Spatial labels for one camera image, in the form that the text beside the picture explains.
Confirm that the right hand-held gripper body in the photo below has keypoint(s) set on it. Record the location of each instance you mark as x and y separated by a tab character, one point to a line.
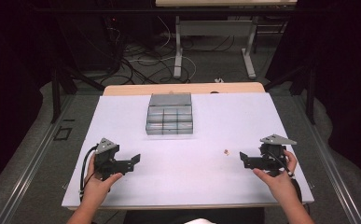
273	154

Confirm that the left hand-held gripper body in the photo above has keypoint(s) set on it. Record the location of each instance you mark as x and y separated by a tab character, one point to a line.
106	155

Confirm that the person's right hand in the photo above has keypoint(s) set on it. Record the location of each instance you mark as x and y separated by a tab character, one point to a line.
277	183

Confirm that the person's left hand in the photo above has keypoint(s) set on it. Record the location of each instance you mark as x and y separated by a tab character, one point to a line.
95	186

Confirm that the small orange object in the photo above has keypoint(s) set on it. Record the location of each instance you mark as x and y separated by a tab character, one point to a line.
226	151

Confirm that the white table mat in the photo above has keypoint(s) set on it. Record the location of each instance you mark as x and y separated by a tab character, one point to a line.
184	161

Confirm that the clear plastic compartment box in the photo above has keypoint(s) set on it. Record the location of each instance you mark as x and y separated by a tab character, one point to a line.
169	113

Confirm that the person's dark pants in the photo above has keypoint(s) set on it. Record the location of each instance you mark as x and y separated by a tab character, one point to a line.
169	216

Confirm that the black metal stand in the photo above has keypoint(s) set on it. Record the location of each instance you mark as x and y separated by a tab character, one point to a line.
308	87
58	87

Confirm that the person's white shirt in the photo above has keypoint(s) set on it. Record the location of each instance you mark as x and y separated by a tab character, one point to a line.
200	221

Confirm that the wooden table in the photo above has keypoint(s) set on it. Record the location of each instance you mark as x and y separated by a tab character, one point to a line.
184	88

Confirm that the white desk with metal legs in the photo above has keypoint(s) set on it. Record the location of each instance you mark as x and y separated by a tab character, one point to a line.
215	28

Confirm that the metal floor rail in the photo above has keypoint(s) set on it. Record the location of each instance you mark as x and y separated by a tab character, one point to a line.
29	168
330	161

